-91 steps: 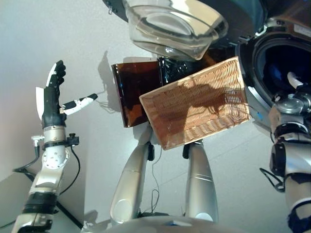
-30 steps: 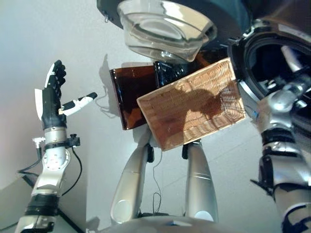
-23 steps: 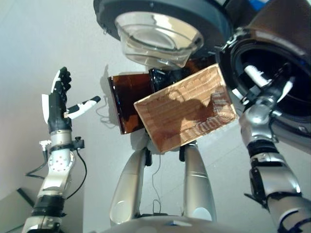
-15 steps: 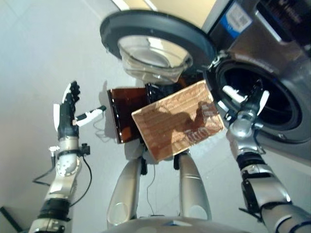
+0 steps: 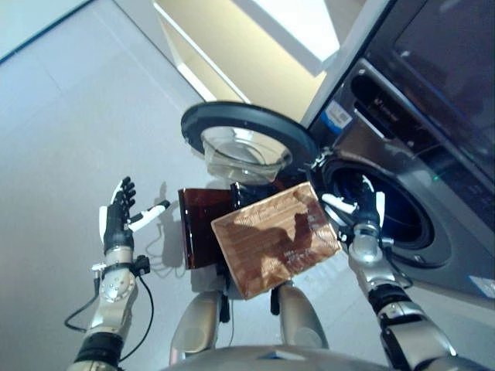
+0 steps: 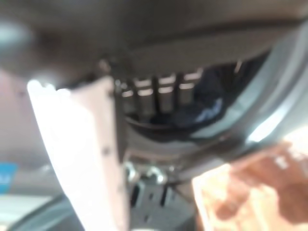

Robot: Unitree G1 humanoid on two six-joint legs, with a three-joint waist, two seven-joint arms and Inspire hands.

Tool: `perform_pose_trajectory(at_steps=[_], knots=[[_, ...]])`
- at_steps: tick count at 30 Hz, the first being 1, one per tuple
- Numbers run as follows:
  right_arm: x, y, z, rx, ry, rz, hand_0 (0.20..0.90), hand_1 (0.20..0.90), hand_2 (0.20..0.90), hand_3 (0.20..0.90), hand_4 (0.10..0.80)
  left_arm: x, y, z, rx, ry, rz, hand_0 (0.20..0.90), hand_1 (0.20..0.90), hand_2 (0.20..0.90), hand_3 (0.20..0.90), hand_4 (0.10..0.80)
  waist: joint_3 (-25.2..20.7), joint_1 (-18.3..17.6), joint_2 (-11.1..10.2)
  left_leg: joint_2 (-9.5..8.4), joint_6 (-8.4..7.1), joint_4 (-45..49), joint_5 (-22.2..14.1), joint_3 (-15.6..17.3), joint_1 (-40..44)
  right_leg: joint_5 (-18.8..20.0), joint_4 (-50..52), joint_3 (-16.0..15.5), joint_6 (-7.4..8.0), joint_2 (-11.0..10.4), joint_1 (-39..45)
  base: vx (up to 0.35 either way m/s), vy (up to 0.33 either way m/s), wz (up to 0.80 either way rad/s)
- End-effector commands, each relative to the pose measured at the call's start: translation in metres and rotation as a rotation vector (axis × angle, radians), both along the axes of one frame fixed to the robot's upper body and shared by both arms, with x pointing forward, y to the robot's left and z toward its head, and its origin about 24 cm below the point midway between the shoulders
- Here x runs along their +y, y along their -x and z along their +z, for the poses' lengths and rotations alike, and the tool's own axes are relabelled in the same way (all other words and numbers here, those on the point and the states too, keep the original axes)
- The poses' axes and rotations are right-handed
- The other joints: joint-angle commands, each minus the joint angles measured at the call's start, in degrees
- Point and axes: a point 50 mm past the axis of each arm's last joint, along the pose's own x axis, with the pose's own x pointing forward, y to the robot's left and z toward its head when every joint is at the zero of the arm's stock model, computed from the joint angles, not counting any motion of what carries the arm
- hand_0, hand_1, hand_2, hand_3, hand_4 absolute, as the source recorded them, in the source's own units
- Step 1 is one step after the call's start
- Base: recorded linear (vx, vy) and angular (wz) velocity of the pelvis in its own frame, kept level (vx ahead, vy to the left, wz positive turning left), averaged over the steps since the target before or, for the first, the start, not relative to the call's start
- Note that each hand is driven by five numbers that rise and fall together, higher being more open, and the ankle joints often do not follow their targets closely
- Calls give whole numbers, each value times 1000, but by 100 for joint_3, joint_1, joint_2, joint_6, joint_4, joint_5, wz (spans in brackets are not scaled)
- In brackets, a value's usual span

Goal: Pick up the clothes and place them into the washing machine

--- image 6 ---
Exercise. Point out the brown wicker laundry basket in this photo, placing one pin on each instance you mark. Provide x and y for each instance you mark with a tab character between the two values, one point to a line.
252	187

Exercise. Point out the dark grey washing machine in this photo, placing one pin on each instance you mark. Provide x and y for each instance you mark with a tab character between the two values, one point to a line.
264	115

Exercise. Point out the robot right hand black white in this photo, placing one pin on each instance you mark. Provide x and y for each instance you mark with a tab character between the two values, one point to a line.
144	29

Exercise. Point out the navy blue garment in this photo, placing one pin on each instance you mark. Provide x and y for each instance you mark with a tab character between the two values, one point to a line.
207	110

